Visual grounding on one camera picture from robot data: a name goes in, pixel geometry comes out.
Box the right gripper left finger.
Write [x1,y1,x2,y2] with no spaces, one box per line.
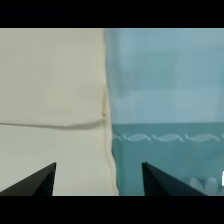
[0,161,58,197]

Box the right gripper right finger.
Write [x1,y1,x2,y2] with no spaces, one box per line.
[141,161,208,197]

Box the cream shirt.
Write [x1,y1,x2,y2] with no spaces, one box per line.
[0,28,120,197]

